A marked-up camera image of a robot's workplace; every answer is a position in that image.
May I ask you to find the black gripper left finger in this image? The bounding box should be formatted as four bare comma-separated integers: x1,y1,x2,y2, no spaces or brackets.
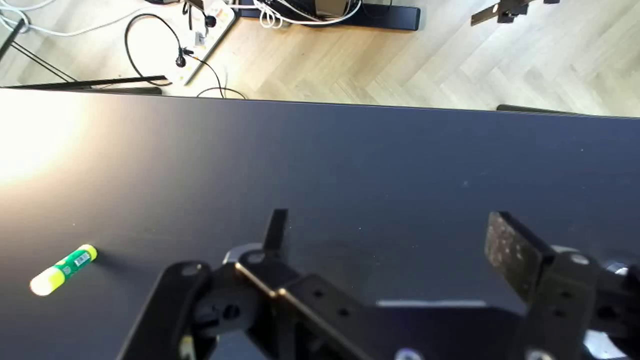
262,207,288,258

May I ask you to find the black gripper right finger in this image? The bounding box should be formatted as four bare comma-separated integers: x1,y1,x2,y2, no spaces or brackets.
484,212,555,301

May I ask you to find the green yellow glue stick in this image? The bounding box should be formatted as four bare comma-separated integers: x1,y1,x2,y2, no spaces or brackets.
27,243,97,297

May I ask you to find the black desk foot bar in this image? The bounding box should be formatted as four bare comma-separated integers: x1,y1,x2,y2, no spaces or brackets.
227,0,421,32

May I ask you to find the black chair base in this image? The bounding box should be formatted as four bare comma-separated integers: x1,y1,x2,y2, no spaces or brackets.
469,0,559,26

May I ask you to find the black cable on floor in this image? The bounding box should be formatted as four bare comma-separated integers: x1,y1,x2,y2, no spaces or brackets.
121,9,247,99

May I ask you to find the white cable bundle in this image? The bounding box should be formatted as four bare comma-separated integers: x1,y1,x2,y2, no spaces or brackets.
221,0,366,32

